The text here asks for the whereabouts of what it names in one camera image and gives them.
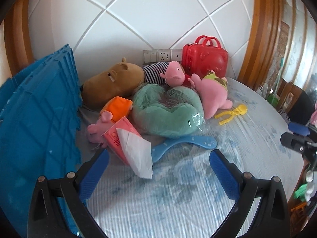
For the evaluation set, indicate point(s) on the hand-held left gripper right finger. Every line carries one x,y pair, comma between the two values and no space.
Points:
223,176

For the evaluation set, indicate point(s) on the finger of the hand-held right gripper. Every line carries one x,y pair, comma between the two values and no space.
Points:
292,141
298,129

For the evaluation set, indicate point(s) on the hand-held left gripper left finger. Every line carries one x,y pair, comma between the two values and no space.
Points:
92,176

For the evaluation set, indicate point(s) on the big pink plush toy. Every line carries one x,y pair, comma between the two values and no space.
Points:
213,96

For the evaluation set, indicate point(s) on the blue plastic crate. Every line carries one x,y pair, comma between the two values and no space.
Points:
37,116

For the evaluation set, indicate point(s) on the round desktop with floral cloth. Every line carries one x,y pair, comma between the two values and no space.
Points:
173,203

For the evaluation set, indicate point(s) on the blue plastic tongs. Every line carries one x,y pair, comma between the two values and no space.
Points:
198,141

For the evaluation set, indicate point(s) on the pink tissue packet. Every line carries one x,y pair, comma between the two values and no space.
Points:
135,153

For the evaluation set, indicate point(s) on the yellow plastic tongs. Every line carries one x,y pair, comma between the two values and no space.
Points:
240,110

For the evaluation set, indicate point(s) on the pink pig plush orange dress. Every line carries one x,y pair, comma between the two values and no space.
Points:
118,106

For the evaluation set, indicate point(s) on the green heart cushion in plastic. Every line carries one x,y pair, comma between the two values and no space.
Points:
171,121

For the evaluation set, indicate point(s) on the brown capybara plush striped shirt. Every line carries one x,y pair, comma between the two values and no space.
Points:
111,81

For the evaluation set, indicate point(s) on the pink pig plush red dress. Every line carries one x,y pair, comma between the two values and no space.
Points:
174,74

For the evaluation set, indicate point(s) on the red toy suitcase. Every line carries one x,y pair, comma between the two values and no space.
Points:
205,57

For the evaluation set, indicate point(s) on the wooden wall trim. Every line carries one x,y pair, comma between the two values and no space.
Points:
18,34
260,29

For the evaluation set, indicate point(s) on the white wall jack plate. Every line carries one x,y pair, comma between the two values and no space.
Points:
177,54

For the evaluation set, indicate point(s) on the white wall light switch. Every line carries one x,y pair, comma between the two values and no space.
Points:
150,56

